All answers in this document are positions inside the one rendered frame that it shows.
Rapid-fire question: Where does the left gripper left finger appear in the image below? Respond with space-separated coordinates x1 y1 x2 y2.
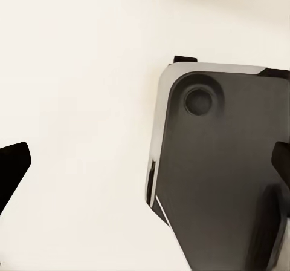
0 141 31 214

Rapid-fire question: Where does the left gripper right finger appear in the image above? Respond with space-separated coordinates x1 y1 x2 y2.
271 141 290 189

